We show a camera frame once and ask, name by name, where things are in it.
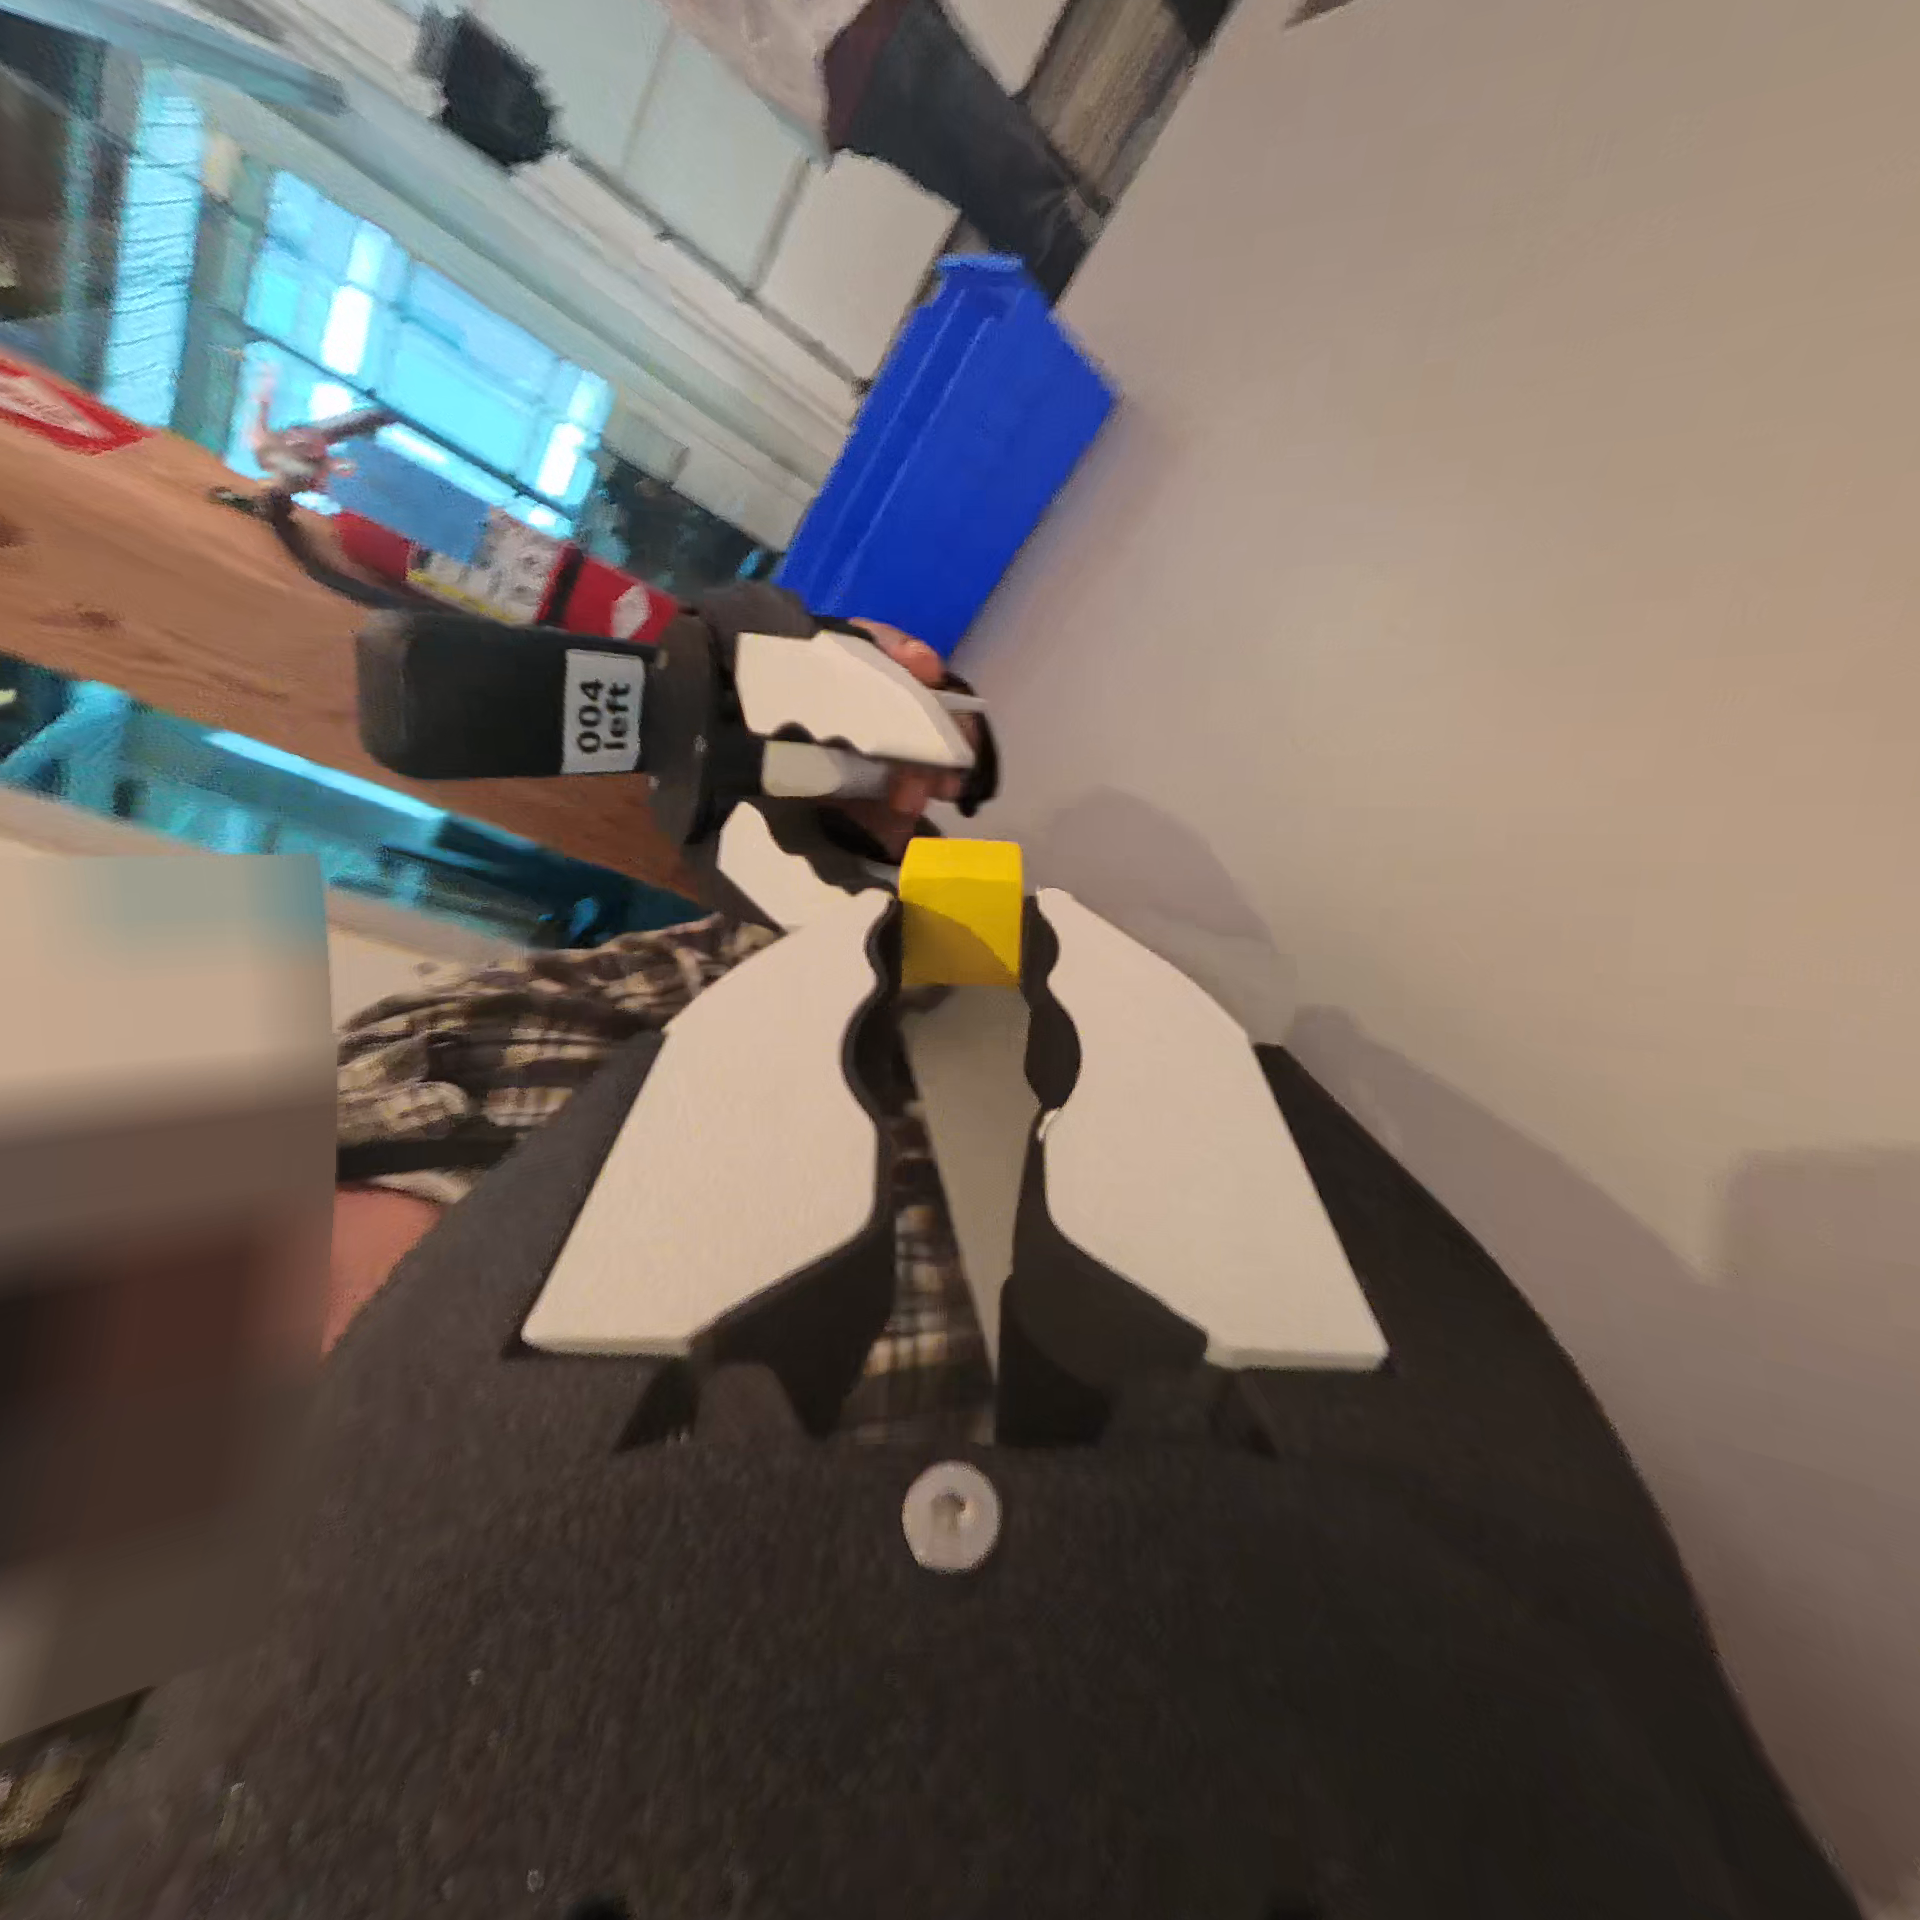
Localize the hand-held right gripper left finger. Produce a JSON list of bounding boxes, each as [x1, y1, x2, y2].
[[519, 889, 903, 1360]]

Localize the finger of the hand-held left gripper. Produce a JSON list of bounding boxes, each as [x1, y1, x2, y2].
[[718, 801, 898, 935]]

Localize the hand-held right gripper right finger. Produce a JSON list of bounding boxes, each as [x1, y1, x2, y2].
[[1014, 886, 1391, 1374]]

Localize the yellow wooden cube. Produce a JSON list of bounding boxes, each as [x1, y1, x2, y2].
[[895, 836, 1026, 992]]

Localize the blue plastic bin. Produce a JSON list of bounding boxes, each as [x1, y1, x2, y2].
[[771, 250, 1121, 664]]

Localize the person's left hand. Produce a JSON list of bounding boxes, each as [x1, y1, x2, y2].
[[848, 615, 999, 865]]

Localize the red fire extinguisher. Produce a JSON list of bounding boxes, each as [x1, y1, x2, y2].
[[246, 404, 683, 649]]

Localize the red and white sign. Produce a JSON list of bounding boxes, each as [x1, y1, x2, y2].
[[0, 351, 152, 454]]

